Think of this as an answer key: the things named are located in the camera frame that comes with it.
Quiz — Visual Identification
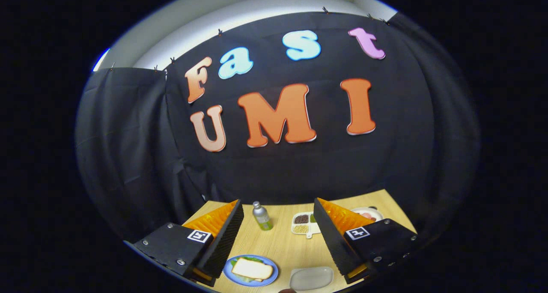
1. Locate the white divided tray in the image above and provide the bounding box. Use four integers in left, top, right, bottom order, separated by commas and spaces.
291, 212, 322, 239

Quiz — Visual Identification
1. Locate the blue round plate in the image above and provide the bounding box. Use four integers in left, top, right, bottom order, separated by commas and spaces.
223, 254, 279, 287

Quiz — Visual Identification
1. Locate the green label metal bottle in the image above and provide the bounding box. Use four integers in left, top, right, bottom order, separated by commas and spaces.
252, 201, 274, 231

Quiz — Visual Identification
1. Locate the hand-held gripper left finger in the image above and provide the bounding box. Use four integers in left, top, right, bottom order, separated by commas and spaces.
133, 199, 245, 287

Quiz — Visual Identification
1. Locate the white bread slice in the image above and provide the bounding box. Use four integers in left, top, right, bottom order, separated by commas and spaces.
231, 258, 274, 281

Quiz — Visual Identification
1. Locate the small white dish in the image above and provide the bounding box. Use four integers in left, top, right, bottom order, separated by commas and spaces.
289, 266, 334, 291

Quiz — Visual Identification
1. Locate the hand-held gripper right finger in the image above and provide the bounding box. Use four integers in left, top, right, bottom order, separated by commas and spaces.
313, 197, 418, 285

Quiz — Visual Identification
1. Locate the white oval plate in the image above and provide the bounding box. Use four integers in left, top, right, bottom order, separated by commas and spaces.
350, 206, 384, 223

